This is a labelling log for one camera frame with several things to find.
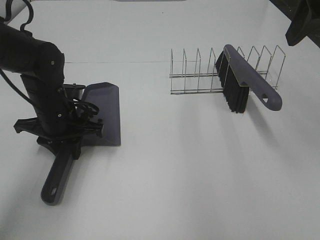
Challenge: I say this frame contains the chrome wire rack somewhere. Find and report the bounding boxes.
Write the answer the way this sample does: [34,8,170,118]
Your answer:
[168,45,286,95]

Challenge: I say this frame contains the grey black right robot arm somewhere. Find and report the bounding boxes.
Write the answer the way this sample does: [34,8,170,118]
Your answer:
[285,0,320,47]

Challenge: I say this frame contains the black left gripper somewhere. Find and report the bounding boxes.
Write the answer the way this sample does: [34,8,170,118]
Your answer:
[13,117,104,160]

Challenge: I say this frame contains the purple plastic dustpan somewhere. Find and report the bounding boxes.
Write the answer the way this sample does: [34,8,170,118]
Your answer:
[37,82,121,206]

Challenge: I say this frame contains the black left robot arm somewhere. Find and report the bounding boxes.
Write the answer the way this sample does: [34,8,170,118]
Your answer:
[0,23,103,160]

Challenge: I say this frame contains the purple hand brush black bristles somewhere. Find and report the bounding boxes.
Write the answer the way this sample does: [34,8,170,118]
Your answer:
[215,44,283,114]

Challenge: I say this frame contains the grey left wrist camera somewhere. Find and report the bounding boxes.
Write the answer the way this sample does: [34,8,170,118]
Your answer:
[63,83,86,100]

